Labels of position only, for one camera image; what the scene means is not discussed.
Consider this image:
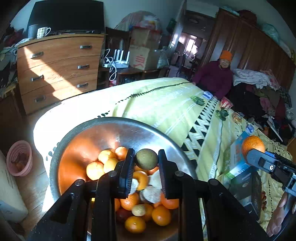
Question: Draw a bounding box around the large orange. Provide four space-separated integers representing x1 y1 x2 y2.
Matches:
241 136 265 159

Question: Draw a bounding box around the brown longan fruit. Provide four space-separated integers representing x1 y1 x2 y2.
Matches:
135 149 158 170

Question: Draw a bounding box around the person's right hand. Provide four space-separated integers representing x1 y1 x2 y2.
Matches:
266 192 295 237

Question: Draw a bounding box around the black appliance box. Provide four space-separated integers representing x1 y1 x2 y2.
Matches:
229 166 262 221

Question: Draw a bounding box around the blue green food box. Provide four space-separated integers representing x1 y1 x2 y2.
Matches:
223 132 249 180

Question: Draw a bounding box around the yellow patterned bedspread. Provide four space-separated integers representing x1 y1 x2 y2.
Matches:
32 77 295 235

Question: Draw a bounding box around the metal fruit bowl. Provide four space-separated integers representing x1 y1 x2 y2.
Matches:
49 118 196 200

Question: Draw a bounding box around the pile of clothes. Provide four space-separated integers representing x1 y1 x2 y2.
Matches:
227 69 295 146

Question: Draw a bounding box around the green leaf bunch centre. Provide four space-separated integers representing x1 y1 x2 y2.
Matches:
215 108 229 121

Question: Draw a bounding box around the green leaf bunch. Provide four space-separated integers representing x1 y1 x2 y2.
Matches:
190 95 205 106
215 108 229 121

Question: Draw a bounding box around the red snack packet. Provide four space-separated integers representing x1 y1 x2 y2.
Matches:
220 97 233 110

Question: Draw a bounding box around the pink wicker basket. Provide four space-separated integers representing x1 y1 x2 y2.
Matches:
6 140 33 177

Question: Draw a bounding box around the green leaf bunch right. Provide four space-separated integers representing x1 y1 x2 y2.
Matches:
190 95 205 106

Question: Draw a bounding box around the blue tissue packet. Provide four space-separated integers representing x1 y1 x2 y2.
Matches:
202 91 213 100

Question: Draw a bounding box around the person in orange hat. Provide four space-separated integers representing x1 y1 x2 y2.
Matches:
192 50 233 100

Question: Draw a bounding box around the dark wooden wardrobe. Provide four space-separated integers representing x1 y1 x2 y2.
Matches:
201 9 295 90

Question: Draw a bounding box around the wooden chest of drawers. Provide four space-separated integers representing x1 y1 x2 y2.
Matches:
16 34 105 114

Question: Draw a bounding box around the white wifi router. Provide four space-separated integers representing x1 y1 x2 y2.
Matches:
102 49 130 69

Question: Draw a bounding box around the cardboard box with red print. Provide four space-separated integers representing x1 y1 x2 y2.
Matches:
129 45 161 70

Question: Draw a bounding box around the white patterned mug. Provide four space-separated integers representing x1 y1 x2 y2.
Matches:
37 27 51 39

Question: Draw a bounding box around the black television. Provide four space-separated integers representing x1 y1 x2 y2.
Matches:
28 1 105 34

